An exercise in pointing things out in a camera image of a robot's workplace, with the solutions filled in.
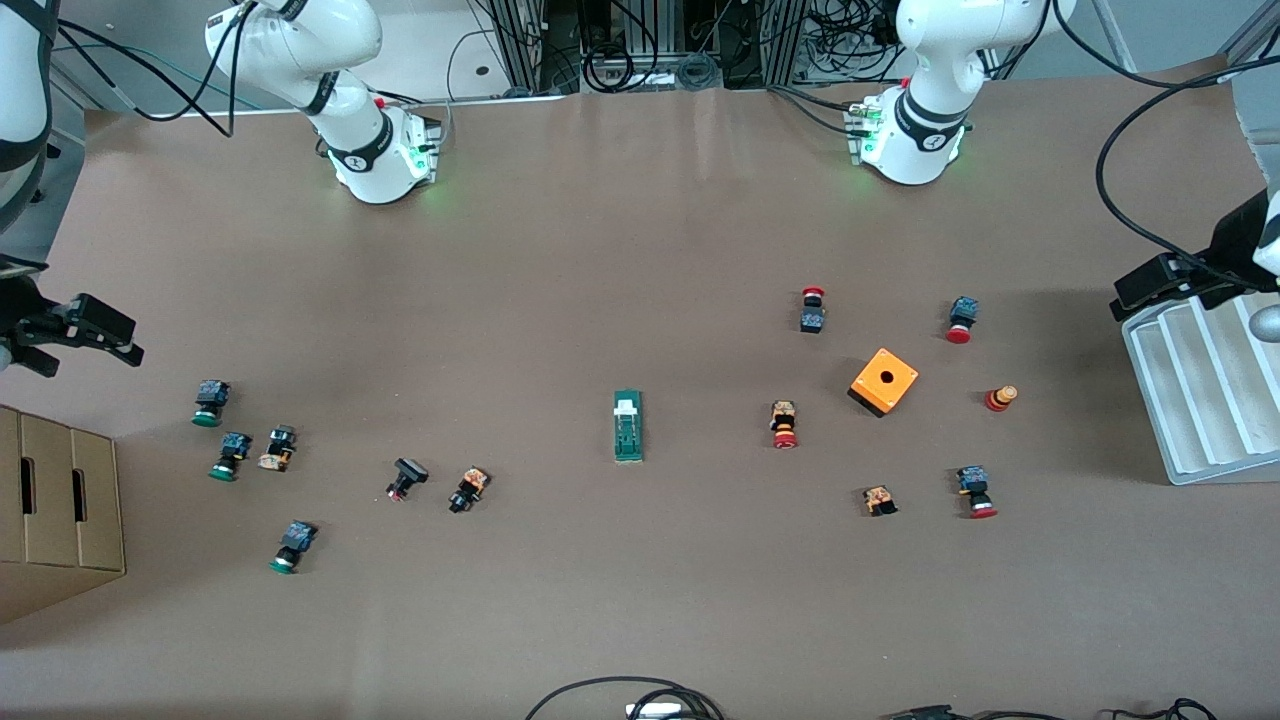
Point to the green mushroom button blue block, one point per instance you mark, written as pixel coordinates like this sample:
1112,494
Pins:
212,393
233,447
298,538

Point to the red mushroom button blue block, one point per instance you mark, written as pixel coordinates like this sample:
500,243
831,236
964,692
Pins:
964,310
972,482

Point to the green circuit board module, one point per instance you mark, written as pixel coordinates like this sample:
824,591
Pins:
628,430

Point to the red push button black block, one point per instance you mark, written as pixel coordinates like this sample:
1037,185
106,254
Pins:
812,320

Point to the small orange contact block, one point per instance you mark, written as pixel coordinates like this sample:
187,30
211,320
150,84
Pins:
879,499

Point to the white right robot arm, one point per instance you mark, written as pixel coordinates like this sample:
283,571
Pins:
300,40

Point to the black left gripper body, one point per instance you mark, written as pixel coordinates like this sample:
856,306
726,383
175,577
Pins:
1232,247

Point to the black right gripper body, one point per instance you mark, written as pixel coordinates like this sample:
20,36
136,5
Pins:
20,322

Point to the brown cardboard box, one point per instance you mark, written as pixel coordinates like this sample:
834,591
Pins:
60,500

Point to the black selector switch orange block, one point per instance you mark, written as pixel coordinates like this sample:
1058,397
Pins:
280,440
470,487

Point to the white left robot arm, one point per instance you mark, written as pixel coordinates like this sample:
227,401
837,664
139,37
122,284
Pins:
930,100

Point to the black flat-head switch red terminals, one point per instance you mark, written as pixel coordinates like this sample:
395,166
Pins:
410,470

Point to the red yellow emergency stop head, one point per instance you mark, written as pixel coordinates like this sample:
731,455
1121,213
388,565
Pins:
998,400

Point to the white ridged plastic tray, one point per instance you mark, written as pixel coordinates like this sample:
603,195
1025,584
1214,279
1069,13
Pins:
1200,400

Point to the red emergency button orange block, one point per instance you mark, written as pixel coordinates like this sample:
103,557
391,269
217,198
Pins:
784,420

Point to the orange button enclosure box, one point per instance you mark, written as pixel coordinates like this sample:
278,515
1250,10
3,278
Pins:
885,380

